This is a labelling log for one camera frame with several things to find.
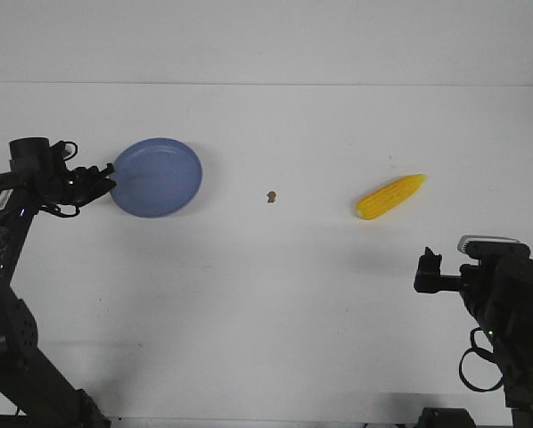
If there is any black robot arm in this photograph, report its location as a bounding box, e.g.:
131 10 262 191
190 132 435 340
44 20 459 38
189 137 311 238
414 236 533 427
0 137 116 427

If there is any blue round plate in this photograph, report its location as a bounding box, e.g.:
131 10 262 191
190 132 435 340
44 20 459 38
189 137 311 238
110 137 203 218

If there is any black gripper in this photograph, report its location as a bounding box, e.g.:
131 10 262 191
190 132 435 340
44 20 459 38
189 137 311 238
414 243 533 330
9 137 117 210

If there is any yellow corn cob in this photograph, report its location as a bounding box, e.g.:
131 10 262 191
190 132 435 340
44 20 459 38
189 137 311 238
354 174 427 220

